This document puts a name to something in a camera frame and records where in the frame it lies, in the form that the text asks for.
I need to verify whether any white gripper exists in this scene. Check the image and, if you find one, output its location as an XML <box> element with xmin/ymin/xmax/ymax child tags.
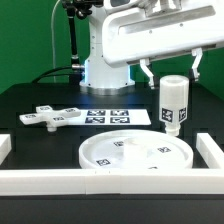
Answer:
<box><xmin>102</xmin><ymin>1</ymin><xmax>224</xmax><ymax>89</ymax></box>

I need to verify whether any white round table top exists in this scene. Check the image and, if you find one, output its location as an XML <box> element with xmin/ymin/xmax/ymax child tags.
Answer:
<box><xmin>79</xmin><ymin>129</ymin><xmax>193</xmax><ymax>169</ymax></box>

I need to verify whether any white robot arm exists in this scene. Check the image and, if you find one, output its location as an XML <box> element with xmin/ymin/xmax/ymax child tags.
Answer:
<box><xmin>80</xmin><ymin>0</ymin><xmax>224</xmax><ymax>95</ymax></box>

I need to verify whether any white marker sheet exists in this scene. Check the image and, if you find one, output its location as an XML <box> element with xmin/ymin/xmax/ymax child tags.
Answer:
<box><xmin>69</xmin><ymin>109</ymin><xmax>151</xmax><ymax>126</ymax></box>

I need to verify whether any white cross-shaped table base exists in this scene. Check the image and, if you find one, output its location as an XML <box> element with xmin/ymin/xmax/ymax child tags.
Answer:
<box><xmin>19</xmin><ymin>105</ymin><xmax>81</xmax><ymax>132</ymax></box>

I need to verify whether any black camera stand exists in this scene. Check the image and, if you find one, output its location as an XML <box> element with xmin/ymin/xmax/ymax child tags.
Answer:
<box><xmin>61</xmin><ymin>0</ymin><xmax>103</xmax><ymax>85</ymax></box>

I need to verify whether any white fence right rail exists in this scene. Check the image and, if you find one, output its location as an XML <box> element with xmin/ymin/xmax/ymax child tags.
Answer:
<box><xmin>196</xmin><ymin>133</ymin><xmax>224</xmax><ymax>169</ymax></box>

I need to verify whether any white fence rail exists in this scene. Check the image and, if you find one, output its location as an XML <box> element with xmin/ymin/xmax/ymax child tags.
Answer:
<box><xmin>196</xmin><ymin>133</ymin><xmax>224</xmax><ymax>169</ymax></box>
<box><xmin>0</xmin><ymin>169</ymin><xmax>224</xmax><ymax>196</ymax></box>
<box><xmin>0</xmin><ymin>134</ymin><xmax>12</xmax><ymax>165</ymax></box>

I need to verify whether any black cable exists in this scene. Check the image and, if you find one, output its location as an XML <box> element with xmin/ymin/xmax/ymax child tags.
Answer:
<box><xmin>31</xmin><ymin>65</ymin><xmax>74</xmax><ymax>84</ymax></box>

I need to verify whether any white cable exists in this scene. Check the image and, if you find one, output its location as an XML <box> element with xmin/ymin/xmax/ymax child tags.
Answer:
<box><xmin>50</xmin><ymin>0</ymin><xmax>63</xmax><ymax>84</ymax></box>

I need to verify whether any white fence front rail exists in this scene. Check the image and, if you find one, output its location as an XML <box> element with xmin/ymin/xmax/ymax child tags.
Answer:
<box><xmin>0</xmin><ymin>169</ymin><xmax>224</xmax><ymax>196</ymax></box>

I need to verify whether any white fence left rail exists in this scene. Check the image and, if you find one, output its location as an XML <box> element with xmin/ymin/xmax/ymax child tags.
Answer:
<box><xmin>0</xmin><ymin>134</ymin><xmax>12</xmax><ymax>165</ymax></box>

